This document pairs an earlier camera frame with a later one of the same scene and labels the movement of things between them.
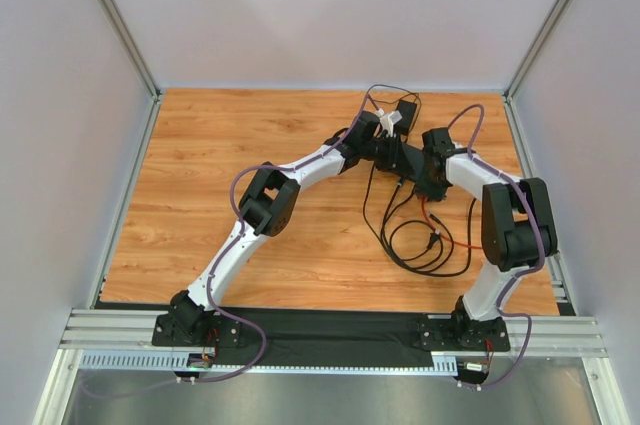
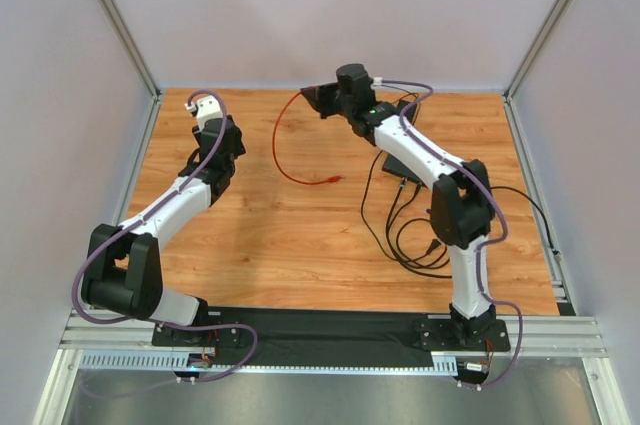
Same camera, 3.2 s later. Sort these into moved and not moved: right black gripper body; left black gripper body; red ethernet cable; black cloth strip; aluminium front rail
Moved: left black gripper body; red ethernet cable; right black gripper body
Not moved: aluminium front rail; black cloth strip
